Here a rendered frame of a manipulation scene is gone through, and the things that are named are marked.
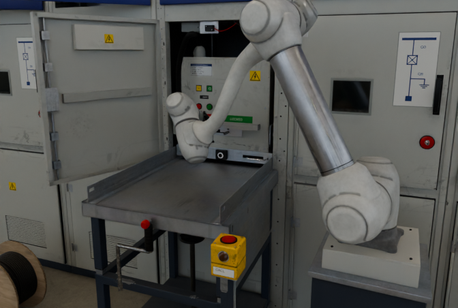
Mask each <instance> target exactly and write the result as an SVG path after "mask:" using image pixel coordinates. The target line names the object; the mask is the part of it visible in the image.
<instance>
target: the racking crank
mask: <svg viewBox="0 0 458 308"><path fill-rule="evenodd" d="M144 243H145V249H144V248H140V247H135V246H131V245H124V244H120V243H117V245H116V255H117V277H118V291H119V292H120V291H123V283H122V276H121V254H120V248H124V249H129V250H133V251H139V252H142V253H152V252H153V224H152V223H150V226H149V227H148V228H147V229H144Z"/></svg>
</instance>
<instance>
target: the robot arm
mask: <svg viewBox="0 0 458 308"><path fill-rule="evenodd" d="M317 18H318V12H317V10H316V8H315V7H314V5H313V3H312V2H311V1H310V0H295V1H293V2H291V1H287V0H252V1H250V2H249V3H248V4H247V5H246V6H245V7H244V8H243V9H242V11H241V14H240V18H239V23H240V26H241V30H242V32H243V34H244V35H245V37H246V38H247V39H248V40H249V41H250V43H249V44H248V45H247V47H246V48H245V49H244V50H243V51H242V53H241V54H240V55H239V56H238V57H237V59H236V61H235V62H234V63H233V65H232V67H231V69H230V71H229V74H228V77H227V79H226V81H225V84H224V87H223V89H222V91H221V94H220V96H219V99H218V101H217V104H216V106H215V109H214V111H213V113H212V115H211V116H210V117H209V116H208V115H207V114H206V112H205V111H200V110H199V109H198V108H197V105H196V104H195V102H194V101H193V100H192V99H191V98H190V97H189V96H187V95H186V94H184V93H180V92H176V93H173V94H171V95H169V96H168V97H167V99H166V108H167V111H168V112H169V114H170V117H171V119H172V121H173V123H174V126H175V129H176V134H177V141H178V144H179V148H180V150H181V153H182V155H183V156H184V158H185V159H186V160H187V161H188V162H189V163H191V164H199V163H202V162H204V161H205V159H206V158H207V157H208V154H209V147H210V144H211V143H214V140H213V135H214V134H215V133H216V132H217V131H218V129H219V128H220V127H221V126H222V124H223V123H224V121H225V120H226V117H227V116H228V113H229V111H230V109H231V107H232V104H233V102H234V100H235V98H236V95H237V93H238V92H239V89H240V87H241V85H242V83H243V80H244V78H245V77H246V75H247V73H248V71H249V70H250V69H251V68H252V67H253V66H255V64H257V63H259V62H261V61H263V60H265V61H268V62H270V63H271V65H272V67H273V70H274V72H275V74H276V77H277V79H278V81H279V83H280V85H281V87H282V89H283V92H284V94H285V96H286V99H287V100H288V103H289V105H290V107H291V109H292V112H293V114H294V116H295V118H296V121H297V123H298V124H299V127H300V129H301V131H302V133H303V136H304V138H305V140H306V143H307V145H308V147H309V150H310V151H311V154H312V156H313V158H314V160H315V162H316V165H317V167H318V169H319V171H320V174H321V176H319V179H318V182H317V186H316V187H317V190H318V195H319V198H320V204H321V207H322V219H323V222H324V225H325V227H326V229H327V230H328V232H329V234H330V235H331V236H332V237H333V238H334V239H336V240H337V241H338V242H339V243H345V244H348V245H358V246H361V247H368V248H372V249H378V250H382V251H385V252H388V253H397V244H398V242H399V239H400V237H401V236H403V235H404V230H403V229H401V228H397V218H398V213H399V196H400V184H399V175H398V173H397V170H396V168H395V166H394V164H393V163H392V162H391V161H390V160H389V159H387V158H384V157H372V156H364V157H360V158H359V159H358V160H356V161H355V162H354V160H353V158H352V156H351V154H350V152H349V150H348V148H347V146H346V143H345V141H344V139H343V137H342V135H341V132H340V130H339V128H338V126H337V124H336V122H335V120H334V117H333V115H332V113H331V111H330V108H329V106H328V104H327V102H326V100H325V98H324V96H323V94H322V91H321V89H320V87H319V85H318V82H317V80H316V78H315V76H314V73H313V72H312V70H311V68H310V66H309V63H308V61H307V59H306V57H305V54H304V52H303V50H302V48H301V45H302V36H304V35H305V34H306V33H307V32H308V31H309V30H310V29H311V28H312V26H313V25H314V23H315V22H316V20H317Z"/></svg>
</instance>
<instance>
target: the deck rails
mask: <svg viewBox="0 0 458 308"><path fill-rule="evenodd" d="M176 161H178V160H177V159H173V152H172V148H170V149H168V150H166V151H163V152H161V153H159V154H157V155H154V156H152V157H150V158H148V159H146V160H144V161H141V162H139V163H137V164H135V165H133V166H130V167H129V168H126V169H124V170H122V171H120V172H117V173H115V174H113V175H111V176H108V177H106V178H105V179H102V180H100V181H98V182H96V183H93V184H91V185H89V186H87V200H88V202H87V203H88V204H97V203H99V202H101V201H103V200H105V199H107V198H109V197H111V196H113V195H114V194H116V193H118V192H120V191H122V190H124V189H125V188H127V187H129V186H131V185H133V184H134V183H137V182H138V181H141V180H143V179H144V178H146V177H148V176H150V175H152V174H154V173H156V172H157V171H159V170H161V169H163V168H165V167H166V166H169V165H170V164H173V163H175V162H176ZM272 171H273V170H272V158H270V159H269V160H268V161H267V162H266V163H265V164H264V165H263V166H262V167H261V168H260V169H259V170H258V171H256V172H255V173H254V174H253V175H252V176H251V177H250V178H249V179H248V180H247V181H246V182H244V184H242V186H240V187H239V188H238V189H237V190H236V191H235V192H234V193H233V194H232V195H231V196H230V197H229V198H228V199H227V200H226V201H225V202H224V203H223V204H222V205H220V206H219V215H218V216H217V217H216V218H215V219H214V220H213V221H212V222H211V224H215V225H220V226H222V225H223V224H224V223H225V222H226V221H227V219H228V218H229V217H230V216H231V215H232V214H233V213H234V212H235V211H236V210H237V209H238V208H239V207H240V206H241V205H242V203H244V201H245V200H246V199H247V198H248V197H249V196H250V195H251V194H252V193H253V192H254V190H255V189H256V188H257V187H258V186H259V185H260V184H261V183H262V182H263V180H265V178H266V177H267V176H268V175H270V173H272ZM92 187H93V188H94V190H93V191H90V192H89V189H91V188H92ZM223 207H224V210H223V211H222V208H223Z"/></svg>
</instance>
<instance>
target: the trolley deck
mask: <svg viewBox="0 0 458 308"><path fill-rule="evenodd" d="M258 170H259V169H253V168H241V167H234V166H222V165H215V164H204V163H199V164H191V163H189V162H188V161H176V162H175V163H173V164H170V165H169V166H166V167H165V168H163V169H161V170H159V171H157V172H156V173H154V174H152V175H150V176H148V177H146V178H144V179H143V180H141V181H138V182H137V183H134V184H133V185H131V186H129V187H127V188H125V189H124V190H122V191H120V192H118V193H116V194H114V195H113V196H111V197H109V198H107V199H105V200H103V201H101V202H99V203H97V204H88V203H87V202H88V200H87V199H85V200H83V201H81V204H82V216H86V217H93V218H98V219H105V220H109V221H116V222H120V223H125V224H131V225H135V226H141V225H140V224H141V222H142V221H143V220H145V219H147V220H151V222H150V223H152V224H153V228H154V229H158V230H165V231H169V232H177V233H181V234H188V235H192V236H199V237H203V238H210V239H216V238H217V237H218V236H219V235H220V234H221V233H224V234H232V235H235V234H236V233H237V232H238V231H239V230H240V228H241V227H242V226H243V224H244V223H245V222H246V221H247V220H248V219H249V217H250V216H251V214H252V213H253V212H254V211H255V210H256V209H257V208H258V206H259V205H260V203H261V202H262V201H263V200H264V199H265V198H266V196H267V195H268V194H269V192H270V191H271V190H272V188H274V186H275V185H276V184H277V183H278V171H272V173H270V175H268V176H267V177H266V178H265V180H263V182H262V183H261V184H260V185H259V186H258V187H257V188H256V189H255V190H254V192H253V193H252V194H251V195H250V196H249V197H248V198H247V199H246V200H245V201H244V203H242V205H241V206H240V207H239V208H238V209H237V210H236V211H235V212H234V213H233V214H232V215H231V216H230V217H229V218H228V219H227V221H226V222H225V223H224V224H223V225H222V226H220V225H215V224H211V222H212V221H213V220H214V219H215V218H216V217H217V216H218V215H219V206H220V205H222V204H223V203H224V202H225V201H226V200H227V199H228V198H229V197H230V196H231V195H232V194H233V193H234V192H235V191H236V190H237V189H238V188H239V187H240V186H242V184H244V182H246V181H247V180H248V179H249V178H250V177H251V176H252V175H253V174H254V173H255V172H256V171H258Z"/></svg>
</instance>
